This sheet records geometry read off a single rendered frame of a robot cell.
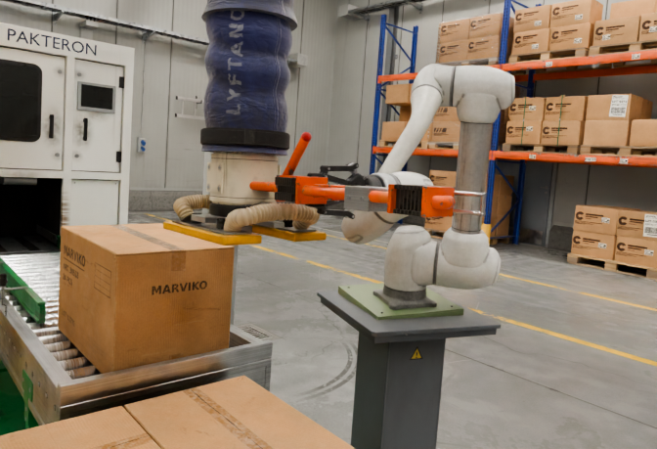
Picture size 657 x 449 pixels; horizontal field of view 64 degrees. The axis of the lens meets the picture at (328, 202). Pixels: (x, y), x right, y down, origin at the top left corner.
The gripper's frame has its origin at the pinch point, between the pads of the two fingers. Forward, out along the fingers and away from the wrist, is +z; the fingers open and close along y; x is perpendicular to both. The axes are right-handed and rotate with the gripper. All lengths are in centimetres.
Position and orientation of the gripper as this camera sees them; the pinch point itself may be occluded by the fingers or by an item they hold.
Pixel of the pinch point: (307, 190)
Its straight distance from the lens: 116.7
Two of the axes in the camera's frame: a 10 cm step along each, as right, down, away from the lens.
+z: -7.6, 0.0, -6.5
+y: -0.7, 9.9, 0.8
